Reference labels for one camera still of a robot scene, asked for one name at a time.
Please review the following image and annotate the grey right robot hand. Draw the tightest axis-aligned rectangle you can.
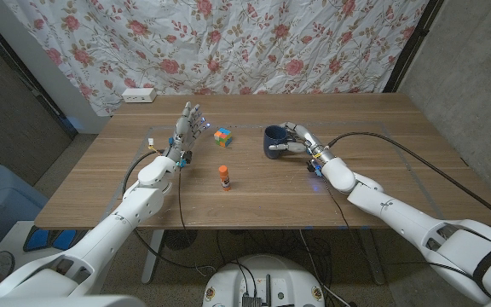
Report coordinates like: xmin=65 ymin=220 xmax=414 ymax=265
xmin=268 ymin=121 xmax=337 ymax=165

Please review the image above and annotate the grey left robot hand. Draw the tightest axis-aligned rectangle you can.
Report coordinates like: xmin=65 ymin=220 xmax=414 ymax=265
xmin=166 ymin=101 xmax=211 ymax=165

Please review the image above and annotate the dark blue ceramic mug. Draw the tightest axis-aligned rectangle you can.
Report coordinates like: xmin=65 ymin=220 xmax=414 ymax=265
xmin=263 ymin=125 xmax=292 ymax=160

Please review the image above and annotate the colourful Rubik's cube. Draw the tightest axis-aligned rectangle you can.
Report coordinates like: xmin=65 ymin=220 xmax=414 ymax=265
xmin=213 ymin=127 xmax=234 ymax=148

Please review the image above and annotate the orange glue stick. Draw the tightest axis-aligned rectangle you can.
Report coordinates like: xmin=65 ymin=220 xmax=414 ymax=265
xmin=218 ymin=165 xmax=232 ymax=192

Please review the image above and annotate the white power strip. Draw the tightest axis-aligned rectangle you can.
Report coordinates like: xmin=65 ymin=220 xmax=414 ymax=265
xmin=121 ymin=87 xmax=158 ymax=104

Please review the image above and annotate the floral backdrop cloth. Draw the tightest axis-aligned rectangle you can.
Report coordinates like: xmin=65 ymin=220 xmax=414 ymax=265
xmin=2 ymin=0 xmax=430 ymax=117

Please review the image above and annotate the black round fan base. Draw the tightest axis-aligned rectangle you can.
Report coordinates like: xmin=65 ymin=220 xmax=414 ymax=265
xmin=163 ymin=229 xmax=199 ymax=252

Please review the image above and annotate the white table leg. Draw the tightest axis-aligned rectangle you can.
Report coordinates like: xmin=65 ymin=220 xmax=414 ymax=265
xmin=141 ymin=229 xmax=165 ymax=285

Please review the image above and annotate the grey table leg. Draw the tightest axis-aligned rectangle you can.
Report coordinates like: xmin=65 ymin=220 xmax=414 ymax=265
xmin=358 ymin=229 xmax=387 ymax=286

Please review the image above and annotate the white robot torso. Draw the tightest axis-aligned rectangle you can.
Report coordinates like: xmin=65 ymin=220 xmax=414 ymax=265
xmin=201 ymin=254 xmax=326 ymax=307

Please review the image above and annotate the black backdrop stand pole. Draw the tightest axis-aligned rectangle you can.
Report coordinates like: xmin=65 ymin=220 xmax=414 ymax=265
xmin=382 ymin=0 xmax=445 ymax=94
xmin=0 ymin=8 xmax=78 ymax=140

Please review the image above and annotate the blue plastic bin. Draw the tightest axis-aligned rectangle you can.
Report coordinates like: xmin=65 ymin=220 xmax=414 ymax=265
xmin=0 ymin=165 xmax=49 ymax=261

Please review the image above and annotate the white board with blue pads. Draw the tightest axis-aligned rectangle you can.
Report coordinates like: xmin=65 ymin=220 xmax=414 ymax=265
xmin=0 ymin=220 xmax=80 ymax=278

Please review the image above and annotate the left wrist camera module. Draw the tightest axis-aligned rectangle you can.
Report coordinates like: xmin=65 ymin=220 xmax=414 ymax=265
xmin=176 ymin=150 xmax=194 ymax=168

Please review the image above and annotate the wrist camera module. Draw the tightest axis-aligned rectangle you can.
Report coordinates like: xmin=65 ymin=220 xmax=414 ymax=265
xmin=306 ymin=159 xmax=324 ymax=178
xmin=176 ymin=150 xmax=194 ymax=168

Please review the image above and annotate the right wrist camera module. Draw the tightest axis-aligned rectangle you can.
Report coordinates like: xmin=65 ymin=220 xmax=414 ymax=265
xmin=306 ymin=159 xmax=324 ymax=178

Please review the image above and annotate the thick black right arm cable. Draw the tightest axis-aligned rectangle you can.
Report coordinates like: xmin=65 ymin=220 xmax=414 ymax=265
xmin=326 ymin=130 xmax=491 ymax=235

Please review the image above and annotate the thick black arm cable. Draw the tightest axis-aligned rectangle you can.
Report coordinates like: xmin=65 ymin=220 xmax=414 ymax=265
xmin=121 ymin=148 xmax=217 ymax=274
xmin=326 ymin=130 xmax=491 ymax=235

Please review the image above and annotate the thin black left wrist cable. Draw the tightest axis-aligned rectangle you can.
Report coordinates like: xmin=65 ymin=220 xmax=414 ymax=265
xmin=177 ymin=165 xmax=192 ymax=235

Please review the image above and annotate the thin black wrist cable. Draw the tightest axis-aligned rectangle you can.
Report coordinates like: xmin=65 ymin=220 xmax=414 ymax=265
xmin=320 ymin=174 xmax=378 ymax=274
xmin=177 ymin=165 xmax=192 ymax=235

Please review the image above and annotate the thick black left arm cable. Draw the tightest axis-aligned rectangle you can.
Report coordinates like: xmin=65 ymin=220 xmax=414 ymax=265
xmin=121 ymin=148 xmax=217 ymax=274

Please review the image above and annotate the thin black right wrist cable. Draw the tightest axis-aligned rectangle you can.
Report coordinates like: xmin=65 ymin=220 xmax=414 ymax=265
xmin=320 ymin=174 xmax=378 ymax=274

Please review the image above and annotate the white floor cable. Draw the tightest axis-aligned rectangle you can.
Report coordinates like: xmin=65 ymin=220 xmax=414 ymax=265
xmin=298 ymin=229 xmax=351 ymax=307

